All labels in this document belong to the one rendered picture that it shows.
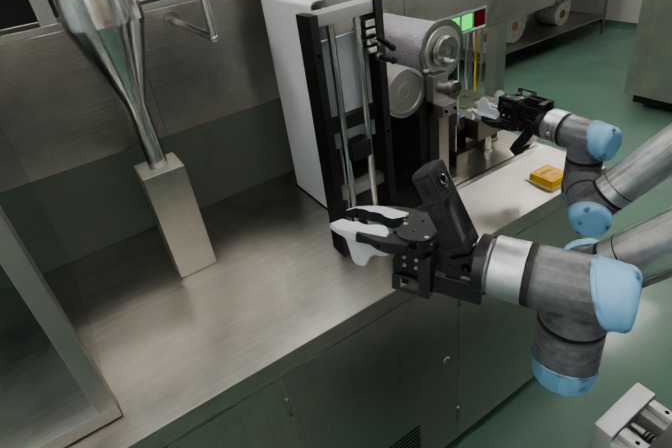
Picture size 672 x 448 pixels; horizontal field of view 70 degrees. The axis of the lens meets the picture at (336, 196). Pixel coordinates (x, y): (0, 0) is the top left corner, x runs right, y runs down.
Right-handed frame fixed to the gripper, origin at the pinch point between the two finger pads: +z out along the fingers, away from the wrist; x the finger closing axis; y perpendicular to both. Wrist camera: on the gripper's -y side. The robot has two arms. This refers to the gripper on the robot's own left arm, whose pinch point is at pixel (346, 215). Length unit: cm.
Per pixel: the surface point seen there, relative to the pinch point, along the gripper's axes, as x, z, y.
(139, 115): 8, 52, -7
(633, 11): 568, -14, 28
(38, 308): -27.1, 35.2, 9.8
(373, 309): 19.6, 6.8, 32.9
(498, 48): 163, 21, 4
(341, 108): 29.5, 18.1, -5.9
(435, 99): 64, 11, 0
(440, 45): 65, 11, -13
